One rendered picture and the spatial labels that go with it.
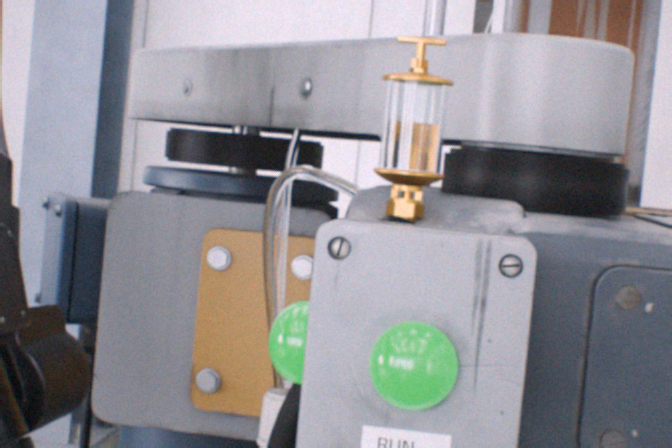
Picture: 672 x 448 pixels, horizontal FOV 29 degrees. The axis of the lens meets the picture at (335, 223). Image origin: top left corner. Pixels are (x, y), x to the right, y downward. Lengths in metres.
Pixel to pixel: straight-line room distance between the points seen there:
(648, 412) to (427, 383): 0.10
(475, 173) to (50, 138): 4.92
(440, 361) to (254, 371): 0.47
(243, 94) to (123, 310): 0.19
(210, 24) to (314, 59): 5.07
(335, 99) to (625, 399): 0.29
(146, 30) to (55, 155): 0.77
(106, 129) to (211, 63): 4.99
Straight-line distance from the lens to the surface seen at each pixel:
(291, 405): 0.51
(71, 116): 5.47
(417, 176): 0.51
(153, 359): 0.91
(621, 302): 0.49
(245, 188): 0.92
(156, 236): 0.90
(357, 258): 0.44
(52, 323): 0.77
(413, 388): 0.43
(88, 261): 0.92
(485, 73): 0.61
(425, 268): 0.44
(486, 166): 0.60
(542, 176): 0.60
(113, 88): 5.84
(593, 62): 0.61
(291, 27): 5.75
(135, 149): 5.86
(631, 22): 0.99
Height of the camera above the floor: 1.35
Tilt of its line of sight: 3 degrees down
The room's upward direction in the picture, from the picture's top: 5 degrees clockwise
